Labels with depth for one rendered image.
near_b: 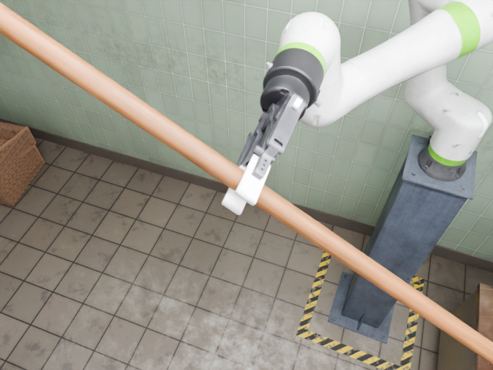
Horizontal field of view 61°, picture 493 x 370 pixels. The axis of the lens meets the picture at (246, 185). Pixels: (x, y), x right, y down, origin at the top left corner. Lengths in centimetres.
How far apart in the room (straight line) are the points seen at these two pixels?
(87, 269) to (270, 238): 111
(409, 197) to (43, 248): 215
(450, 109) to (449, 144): 11
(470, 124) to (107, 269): 206
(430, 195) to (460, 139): 23
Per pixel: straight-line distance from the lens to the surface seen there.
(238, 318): 242
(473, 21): 102
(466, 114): 137
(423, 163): 150
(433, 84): 139
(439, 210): 157
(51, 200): 308
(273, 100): 68
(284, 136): 58
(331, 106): 85
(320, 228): 60
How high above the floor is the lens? 226
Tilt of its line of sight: 52 degrees down
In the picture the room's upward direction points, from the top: straight up
